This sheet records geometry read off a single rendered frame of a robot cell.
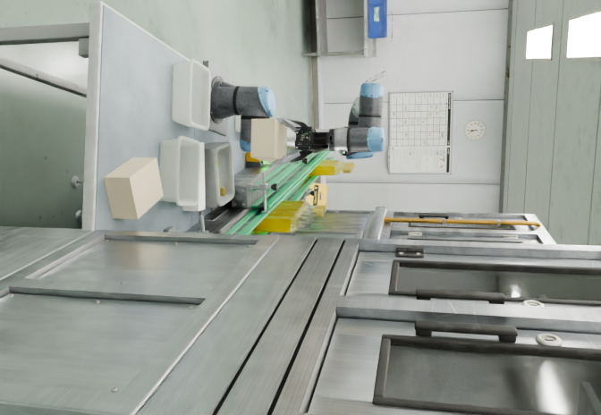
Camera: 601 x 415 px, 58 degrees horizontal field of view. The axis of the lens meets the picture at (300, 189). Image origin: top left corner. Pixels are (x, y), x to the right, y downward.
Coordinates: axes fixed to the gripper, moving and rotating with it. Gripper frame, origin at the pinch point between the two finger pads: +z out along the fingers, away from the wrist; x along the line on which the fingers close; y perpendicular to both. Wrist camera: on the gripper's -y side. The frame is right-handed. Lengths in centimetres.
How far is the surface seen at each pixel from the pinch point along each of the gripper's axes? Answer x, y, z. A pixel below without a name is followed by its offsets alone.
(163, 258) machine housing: 34, 58, 8
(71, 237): 30, 51, 37
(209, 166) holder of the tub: 7.0, -17.1, 29.3
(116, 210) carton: 23, 37, 33
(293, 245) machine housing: 30, 50, -19
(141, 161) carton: 9.4, 29.7, 30.4
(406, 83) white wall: -163, -611, -19
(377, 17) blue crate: -230, -527, 16
